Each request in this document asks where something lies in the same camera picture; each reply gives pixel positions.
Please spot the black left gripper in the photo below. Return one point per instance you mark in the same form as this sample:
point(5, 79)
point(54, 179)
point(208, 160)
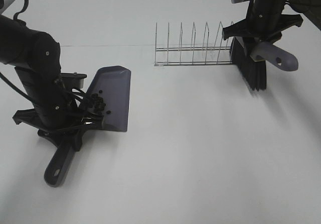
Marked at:
point(55, 113)

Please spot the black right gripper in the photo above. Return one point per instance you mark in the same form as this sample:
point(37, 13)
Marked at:
point(264, 18)

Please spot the pile of coffee beans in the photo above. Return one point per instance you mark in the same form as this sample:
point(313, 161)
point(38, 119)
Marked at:
point(99, 105)

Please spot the purple plastic dustpan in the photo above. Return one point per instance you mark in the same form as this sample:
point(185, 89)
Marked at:
point(115, 83)

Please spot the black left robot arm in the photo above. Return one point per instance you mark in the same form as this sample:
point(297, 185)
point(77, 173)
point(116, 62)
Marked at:
point(34, 50)

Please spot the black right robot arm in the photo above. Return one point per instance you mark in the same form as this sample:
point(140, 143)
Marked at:
point(264, 21)

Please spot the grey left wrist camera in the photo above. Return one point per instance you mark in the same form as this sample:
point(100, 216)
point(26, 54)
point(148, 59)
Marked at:
point(72, 80)

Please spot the metal wire dish rack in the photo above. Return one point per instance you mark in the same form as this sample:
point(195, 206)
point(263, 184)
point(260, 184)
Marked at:
point(200, 47)

